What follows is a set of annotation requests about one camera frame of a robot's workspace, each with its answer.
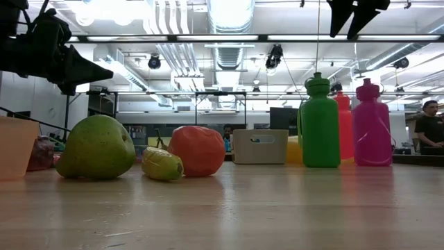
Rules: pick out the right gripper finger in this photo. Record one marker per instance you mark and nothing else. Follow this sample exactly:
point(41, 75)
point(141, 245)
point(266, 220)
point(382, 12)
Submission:
point(340, 12)
point(367, 8)

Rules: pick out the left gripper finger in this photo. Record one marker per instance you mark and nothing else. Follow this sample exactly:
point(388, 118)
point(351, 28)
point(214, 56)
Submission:
point(83, 71)

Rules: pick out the green toy pear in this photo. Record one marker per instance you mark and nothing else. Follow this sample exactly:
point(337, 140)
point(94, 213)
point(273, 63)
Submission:
point(97, 149)

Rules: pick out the orange plastic squeeze bottle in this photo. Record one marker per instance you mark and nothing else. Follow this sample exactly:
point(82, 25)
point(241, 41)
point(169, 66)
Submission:
point(345, 132)

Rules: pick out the green plastic squeeze bottle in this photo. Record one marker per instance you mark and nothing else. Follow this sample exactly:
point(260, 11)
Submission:
point(320, 132)

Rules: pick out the yellow toy banana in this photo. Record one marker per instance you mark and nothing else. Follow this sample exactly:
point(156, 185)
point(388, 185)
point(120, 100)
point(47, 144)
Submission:
point(161, 165)

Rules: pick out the pink plastic squeeze bottle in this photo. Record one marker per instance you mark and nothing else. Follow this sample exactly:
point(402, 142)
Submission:
point(371, 135)

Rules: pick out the orange toy fruit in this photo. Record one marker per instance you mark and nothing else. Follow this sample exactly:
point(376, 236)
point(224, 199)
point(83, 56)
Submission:
point(197, 151)

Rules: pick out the yellow plastic squeeze bottle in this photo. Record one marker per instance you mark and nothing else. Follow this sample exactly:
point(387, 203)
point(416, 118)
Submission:
point(294, 152)

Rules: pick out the dark purple toy grapes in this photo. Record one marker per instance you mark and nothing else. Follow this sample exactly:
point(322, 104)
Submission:
point(41, 154)

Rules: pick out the translucent orange plastic tray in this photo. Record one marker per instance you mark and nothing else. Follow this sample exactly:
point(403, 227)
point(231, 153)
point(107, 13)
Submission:
point(15, 149)

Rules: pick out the black monitor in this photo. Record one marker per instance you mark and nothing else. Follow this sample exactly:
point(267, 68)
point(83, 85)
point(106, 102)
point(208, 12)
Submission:
point(282, 119)

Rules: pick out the person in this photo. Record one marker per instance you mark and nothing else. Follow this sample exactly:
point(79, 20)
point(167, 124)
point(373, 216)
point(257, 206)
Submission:
point(227, 133)
point(430, 130)

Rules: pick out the grey plastic bin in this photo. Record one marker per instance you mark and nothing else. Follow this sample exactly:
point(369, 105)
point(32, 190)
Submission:
point(243, 152)

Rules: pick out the black overhead camera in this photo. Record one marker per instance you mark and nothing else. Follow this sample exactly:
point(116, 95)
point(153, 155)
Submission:
point(275, 53)

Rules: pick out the silver ventilation duct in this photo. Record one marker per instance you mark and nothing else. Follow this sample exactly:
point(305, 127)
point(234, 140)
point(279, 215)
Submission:
point(230, 14)

